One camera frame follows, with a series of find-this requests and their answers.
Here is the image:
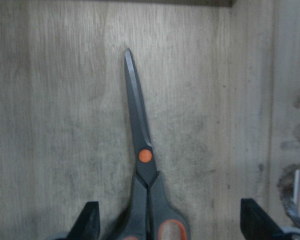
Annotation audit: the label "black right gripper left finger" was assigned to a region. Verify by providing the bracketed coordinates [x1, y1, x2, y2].
[66, 201, 101, 240]

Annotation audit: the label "grey orange scissors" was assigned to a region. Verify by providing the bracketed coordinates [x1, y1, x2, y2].
[108, 49, 191, 240]

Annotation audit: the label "wooden drawer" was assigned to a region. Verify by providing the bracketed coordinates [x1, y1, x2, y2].
[0, 0, 300, 240]

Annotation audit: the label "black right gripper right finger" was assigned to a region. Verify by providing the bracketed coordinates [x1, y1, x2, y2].
[240, 198, 290, 240]

